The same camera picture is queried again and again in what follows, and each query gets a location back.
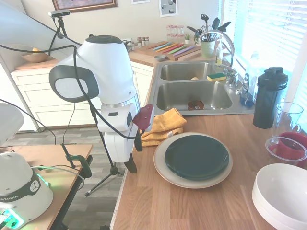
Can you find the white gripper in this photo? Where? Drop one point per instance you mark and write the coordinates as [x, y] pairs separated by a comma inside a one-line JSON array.
[[117, 146]]

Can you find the yellow towel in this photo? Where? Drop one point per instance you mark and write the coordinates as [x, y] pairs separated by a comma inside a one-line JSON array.
[[165, 124]]

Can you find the large beige plate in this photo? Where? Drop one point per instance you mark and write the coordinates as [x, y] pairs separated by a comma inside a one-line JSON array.
[[159, 163]]

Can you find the dark blue plate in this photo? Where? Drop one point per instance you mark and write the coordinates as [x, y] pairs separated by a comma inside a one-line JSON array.
[[196, 158]]

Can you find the black tripod stand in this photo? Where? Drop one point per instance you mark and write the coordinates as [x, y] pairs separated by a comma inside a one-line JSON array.
[[114, 170]]

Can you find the dark C-clamp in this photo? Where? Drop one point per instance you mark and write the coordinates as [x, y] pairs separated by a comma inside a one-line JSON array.
[[86, 167]]

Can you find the white counter cabinet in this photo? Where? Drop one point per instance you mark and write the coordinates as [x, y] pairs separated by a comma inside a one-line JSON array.
[[144, 81]]

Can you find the brown bowl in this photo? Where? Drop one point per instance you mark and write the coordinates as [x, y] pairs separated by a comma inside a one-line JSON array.
[[192, 105]]

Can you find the stainless steel double sink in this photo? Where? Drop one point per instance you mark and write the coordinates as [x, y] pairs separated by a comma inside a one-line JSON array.
[[182, 95]]

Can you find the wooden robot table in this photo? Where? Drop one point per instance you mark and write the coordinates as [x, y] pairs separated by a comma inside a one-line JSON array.
[[48, 155]]

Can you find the small grey bowl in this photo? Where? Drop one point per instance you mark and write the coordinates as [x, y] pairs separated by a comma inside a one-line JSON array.
[[159, 57]]

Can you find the small glass shaker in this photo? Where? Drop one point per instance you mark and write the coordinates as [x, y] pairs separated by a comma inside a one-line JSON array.
[[132, 46]]

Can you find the blue knife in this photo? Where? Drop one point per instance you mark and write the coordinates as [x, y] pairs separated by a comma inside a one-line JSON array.
[[160, 47]]

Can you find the yellow knife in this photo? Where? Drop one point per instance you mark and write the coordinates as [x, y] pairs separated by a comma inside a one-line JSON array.
[[165, 47]]

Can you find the yellow green sponge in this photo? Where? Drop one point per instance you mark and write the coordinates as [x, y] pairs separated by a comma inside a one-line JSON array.
[[216, 77]]

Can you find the glass spice jar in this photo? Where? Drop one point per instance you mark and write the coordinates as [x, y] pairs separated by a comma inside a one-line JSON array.
[[143, 41], [139, 42], [146, 41]]

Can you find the green knife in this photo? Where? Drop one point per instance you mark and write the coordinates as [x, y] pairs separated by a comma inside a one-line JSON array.
[[177, 49]]

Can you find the wooden cutting board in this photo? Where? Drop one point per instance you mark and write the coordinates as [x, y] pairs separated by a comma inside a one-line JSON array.
[[192, 51]]

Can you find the white drawer cabinet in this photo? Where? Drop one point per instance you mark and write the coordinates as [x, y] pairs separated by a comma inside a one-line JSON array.
[[36, 81]]

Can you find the glass bottle checkered lid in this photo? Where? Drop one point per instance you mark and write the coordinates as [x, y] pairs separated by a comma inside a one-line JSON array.
[[182, 34], [178, 34], [173, 34], [168, 34]]

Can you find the clear dish soap bottle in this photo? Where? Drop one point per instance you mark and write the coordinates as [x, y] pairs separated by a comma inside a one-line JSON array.
[[247, 99]]

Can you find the small potted green plant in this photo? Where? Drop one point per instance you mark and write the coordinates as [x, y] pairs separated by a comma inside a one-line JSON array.
[[187, 41]]

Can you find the clear yellow soap bottle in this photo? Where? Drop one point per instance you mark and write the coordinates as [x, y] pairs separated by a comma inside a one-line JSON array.
[[218, 60]]

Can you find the pale green utensil crock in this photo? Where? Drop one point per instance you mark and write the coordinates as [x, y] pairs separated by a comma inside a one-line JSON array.
[[207, 49]]

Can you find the clear plastic container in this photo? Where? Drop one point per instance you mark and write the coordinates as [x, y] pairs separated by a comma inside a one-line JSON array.
[[271, 147]]

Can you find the chrome gooseneck faucet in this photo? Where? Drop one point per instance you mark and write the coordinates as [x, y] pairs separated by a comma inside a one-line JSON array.
[[232, 57]]

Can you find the white bowl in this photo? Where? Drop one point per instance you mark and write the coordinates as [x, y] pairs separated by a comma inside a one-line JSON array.
[[261, 212], [283, 191]]

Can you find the wooden fruit bowl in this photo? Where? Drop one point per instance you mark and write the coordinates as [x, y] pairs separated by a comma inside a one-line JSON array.
[[34, 58]]

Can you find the black shaker bottle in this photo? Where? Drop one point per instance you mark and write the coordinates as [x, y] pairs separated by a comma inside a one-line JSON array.
[[268, 103]]

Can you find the yellow fruit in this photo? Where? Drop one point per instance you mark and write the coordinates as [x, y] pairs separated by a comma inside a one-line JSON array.
[[36, 49]]

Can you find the white framed poster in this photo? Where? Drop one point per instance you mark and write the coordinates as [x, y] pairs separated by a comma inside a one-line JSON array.
[[168, 8]]

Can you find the small white poster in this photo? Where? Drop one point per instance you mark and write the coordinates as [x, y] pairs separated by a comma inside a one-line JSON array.
[[140, 1]]

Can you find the black slotted spoon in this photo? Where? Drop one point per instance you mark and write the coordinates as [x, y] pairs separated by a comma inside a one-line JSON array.
[[204, 17]]

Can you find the black spatula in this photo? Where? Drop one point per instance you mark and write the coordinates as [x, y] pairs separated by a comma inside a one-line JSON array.
[[216, 22]]

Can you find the clear glass goblet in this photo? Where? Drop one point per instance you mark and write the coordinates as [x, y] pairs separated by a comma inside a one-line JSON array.
[[287, 117]]

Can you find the wood framed painting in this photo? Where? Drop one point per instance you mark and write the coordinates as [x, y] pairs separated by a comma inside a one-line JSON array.
[[84, 4]]

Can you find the white window blind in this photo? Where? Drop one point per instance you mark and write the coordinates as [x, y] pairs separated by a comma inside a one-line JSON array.
[[302, 95], [229, 14], [275, 28]]

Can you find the grey stereo camera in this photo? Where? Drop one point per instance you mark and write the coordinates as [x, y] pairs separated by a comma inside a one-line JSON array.
[[58, 14]]

